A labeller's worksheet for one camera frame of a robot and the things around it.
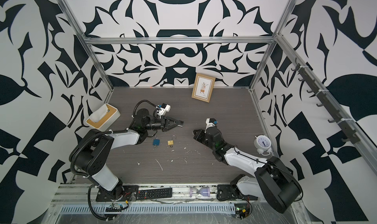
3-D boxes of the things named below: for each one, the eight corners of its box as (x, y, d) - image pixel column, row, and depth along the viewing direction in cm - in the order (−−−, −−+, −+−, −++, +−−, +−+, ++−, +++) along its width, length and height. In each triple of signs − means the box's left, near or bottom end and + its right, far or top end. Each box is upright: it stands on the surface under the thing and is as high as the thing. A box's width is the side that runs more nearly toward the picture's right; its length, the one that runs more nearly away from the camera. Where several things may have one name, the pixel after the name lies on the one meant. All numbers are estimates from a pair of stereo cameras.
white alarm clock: (257, 155, 89) (260, 152, 86) (252, 138, 96) (254, 134, 93) (271, 155, 89) (275, 152, 86) (265, 138, 96) (268, 134, 93)
